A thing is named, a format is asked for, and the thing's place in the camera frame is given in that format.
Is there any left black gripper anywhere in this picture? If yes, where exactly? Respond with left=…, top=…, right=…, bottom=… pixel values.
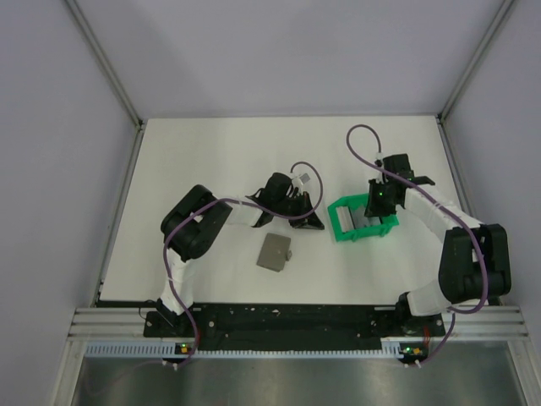
left=273, top=191, right=325, bottom=230

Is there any green plastic bin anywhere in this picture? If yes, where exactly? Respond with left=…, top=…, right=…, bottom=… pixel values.
left=327, top=194, right=399, bottom=242

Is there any grey card holder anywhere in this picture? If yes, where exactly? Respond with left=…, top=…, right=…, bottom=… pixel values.
left=256, top=233, right=292, bottom=272

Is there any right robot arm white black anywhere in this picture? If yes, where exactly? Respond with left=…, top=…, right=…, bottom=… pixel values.
left=365, top=154, right=511, bottom=335

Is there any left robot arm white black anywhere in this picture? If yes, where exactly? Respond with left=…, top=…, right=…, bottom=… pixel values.
left=156, top=173, right=325, bottom=336

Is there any silver VIP card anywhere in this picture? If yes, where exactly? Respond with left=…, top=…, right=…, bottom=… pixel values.
left=355, top=211, right=381, bottom=228

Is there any stack of white cards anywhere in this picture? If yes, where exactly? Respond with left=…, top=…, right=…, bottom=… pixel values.
left=336, top=206, right=355, bottom=233

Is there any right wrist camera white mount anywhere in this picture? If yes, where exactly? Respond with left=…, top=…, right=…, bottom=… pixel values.
left=374, top=151, right=385, bottom=183

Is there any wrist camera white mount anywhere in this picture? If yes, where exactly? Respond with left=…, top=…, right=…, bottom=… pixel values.
left=374, top=151, right=385, bottom=183
left=292, top=173, right=310, bottom=189

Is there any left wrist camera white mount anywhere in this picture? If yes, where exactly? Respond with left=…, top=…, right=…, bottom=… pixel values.
left=292, top=173, right=310, bottom=189

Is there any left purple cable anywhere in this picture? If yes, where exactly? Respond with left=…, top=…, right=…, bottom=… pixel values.
left=163, top=162, right=325, bottom=369

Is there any white slotted cable duct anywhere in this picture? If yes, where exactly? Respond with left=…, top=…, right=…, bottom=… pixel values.
left=85, top=341, right=425, bottom=359

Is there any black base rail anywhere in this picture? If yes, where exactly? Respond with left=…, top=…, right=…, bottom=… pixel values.
left=143, top=303, right=445, bottom=350

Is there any right aluminium frame post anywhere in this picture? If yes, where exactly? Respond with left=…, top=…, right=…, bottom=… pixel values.
left=437, top=0, right=519, bottom=125

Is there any aluminium frame post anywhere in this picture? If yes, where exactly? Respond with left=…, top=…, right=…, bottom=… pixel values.
left=62, top=0, right=144, bottom=130
left=437, top=0, right=519, bottom=125

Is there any left aluminium frame post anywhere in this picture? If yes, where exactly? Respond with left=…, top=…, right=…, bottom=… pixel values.
left=62, top=0, right=144, bottom=130

